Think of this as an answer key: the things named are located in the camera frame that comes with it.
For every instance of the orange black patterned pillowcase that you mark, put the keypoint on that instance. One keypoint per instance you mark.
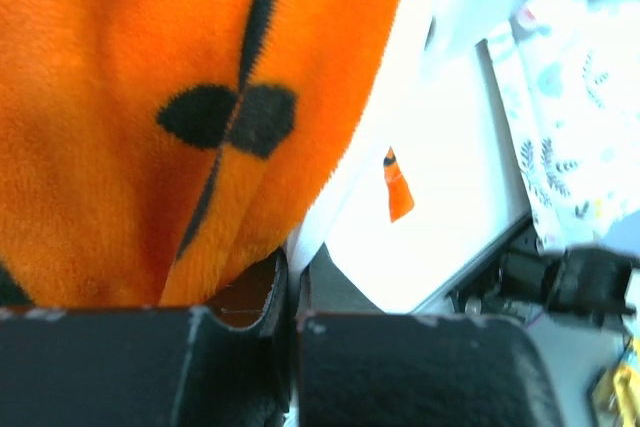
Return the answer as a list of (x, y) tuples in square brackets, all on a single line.
[(151, 150)]

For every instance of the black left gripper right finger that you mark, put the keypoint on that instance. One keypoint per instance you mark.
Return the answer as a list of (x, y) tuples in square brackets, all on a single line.
[(420, 370)]

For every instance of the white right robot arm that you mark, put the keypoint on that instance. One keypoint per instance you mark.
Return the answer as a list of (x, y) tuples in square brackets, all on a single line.
[(585, 286)]

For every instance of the floral patterned pillow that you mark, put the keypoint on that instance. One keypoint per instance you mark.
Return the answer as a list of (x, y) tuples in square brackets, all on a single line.
[(568, 76)]

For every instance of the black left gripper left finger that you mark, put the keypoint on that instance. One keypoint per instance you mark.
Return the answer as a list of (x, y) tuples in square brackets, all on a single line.
[(220, 364)]

